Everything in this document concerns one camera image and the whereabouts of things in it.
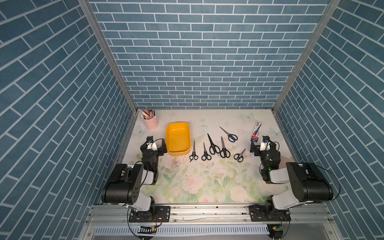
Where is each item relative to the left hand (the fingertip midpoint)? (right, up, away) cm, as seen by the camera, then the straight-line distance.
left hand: (158, 139), depth 90 cm
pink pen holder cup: (-9, +10, +16) cm, 21 cm away
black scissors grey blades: (+41, -9, +7) cm, 43 cm away
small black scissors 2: (+29, -11, +5) cm, 31 cm away
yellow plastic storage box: (+10, -1, +17) cm, 19 cm away
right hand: (+63, -1, +1) cm, 63 cm away
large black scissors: (+34, -7, +9) cm, 36 cm away
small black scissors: (+21, -11, +4) cm, 24 cm away
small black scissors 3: (+50, -12, +4) cm, 52 cm away
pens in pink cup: (-12, +16, +15) cm, 26 cm away
